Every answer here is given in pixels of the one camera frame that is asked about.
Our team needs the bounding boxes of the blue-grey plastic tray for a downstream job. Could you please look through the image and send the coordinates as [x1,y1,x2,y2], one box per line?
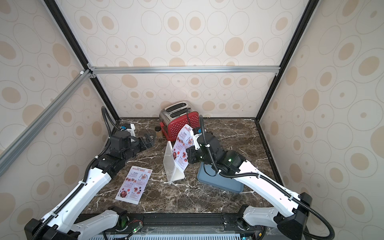
[197,163,244,194]

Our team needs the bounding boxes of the horizontal aluminium frame bar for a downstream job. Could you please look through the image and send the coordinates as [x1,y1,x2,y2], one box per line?
[90,66,280,74]

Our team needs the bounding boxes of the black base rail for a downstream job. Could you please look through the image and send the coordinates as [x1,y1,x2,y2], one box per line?
[74,211,313,240]

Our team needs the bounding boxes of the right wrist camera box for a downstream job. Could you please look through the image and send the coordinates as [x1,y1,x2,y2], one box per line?
[190,128,202,151]

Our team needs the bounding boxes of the clear acrylic menu holder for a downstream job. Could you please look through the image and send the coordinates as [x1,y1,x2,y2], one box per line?
[163,141,185,185]

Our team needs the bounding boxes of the red and chrome toaster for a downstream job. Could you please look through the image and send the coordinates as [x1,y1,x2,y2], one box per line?
[159,101,200,142]

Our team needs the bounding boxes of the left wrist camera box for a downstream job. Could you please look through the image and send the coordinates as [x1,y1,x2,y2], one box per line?
[120,123,136,142]

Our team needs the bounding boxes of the new printed menu sheet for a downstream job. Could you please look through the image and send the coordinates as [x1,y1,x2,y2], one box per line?
[172,124,194,172]

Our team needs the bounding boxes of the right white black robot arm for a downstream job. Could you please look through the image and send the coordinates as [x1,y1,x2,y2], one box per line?
[183,132,335,240]

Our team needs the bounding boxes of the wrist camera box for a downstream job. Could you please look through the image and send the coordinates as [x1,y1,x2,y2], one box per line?
[190,128,202,151]
[120,123,136,142]

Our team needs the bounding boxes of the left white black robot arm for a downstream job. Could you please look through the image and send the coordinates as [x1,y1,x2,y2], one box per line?
[24,131,156,240]

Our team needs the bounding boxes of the small brown spice jar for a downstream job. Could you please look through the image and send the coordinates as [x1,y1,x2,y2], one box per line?
[155,126,163,139]

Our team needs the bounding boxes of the old printed menu sheet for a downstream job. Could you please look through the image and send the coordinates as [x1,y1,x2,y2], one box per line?
[115,166,153,205]

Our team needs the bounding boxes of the slanted aluminium frame bar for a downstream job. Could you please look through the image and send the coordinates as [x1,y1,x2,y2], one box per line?
[1,70,91,175]

